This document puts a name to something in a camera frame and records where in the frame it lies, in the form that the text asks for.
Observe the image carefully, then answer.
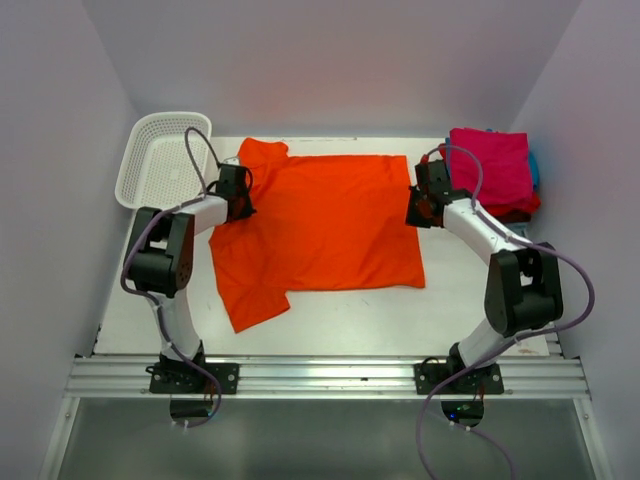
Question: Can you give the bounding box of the aluminium mounting rail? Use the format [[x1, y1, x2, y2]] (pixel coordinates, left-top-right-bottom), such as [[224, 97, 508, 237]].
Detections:
[[63, 355, 590, 400]]

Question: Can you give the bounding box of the white plastic basket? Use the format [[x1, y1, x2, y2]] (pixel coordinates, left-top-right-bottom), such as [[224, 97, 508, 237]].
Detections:
[[114, 111, 212, 210]]

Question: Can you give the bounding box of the orange t shirt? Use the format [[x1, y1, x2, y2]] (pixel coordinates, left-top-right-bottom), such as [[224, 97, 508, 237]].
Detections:
[[209, 138, 426, 333]]

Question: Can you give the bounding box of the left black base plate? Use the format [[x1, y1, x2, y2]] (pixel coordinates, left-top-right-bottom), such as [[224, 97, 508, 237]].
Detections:
[[145, 360, 239, 395]]

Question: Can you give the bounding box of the dark red folded t shirt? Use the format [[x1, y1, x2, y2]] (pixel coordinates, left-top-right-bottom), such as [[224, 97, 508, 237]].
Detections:
[[495, 210, 532, 224]]

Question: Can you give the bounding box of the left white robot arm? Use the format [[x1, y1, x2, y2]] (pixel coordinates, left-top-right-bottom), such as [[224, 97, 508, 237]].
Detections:
[[120, 163, 256, 393]]

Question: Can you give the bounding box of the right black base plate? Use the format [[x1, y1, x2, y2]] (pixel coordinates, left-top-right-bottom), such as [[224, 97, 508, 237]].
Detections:
[[413, 362, 505, 395]]

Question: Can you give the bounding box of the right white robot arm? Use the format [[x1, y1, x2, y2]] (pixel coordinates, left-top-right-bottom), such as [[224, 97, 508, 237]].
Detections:
[[406, 156, 563, 393]]

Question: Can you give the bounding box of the magenta folded t shirt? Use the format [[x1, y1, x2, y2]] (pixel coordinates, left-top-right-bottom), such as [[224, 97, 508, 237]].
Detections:
[[447, 128, 533, 206]]

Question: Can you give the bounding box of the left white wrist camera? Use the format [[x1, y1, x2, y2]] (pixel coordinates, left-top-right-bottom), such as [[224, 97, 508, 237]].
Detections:
[[222, 156, 242, 166]]

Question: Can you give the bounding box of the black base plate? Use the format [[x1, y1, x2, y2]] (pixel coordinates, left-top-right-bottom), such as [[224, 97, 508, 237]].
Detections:
[[413, 362, 505, 395], [145, 360, 239, 395]]

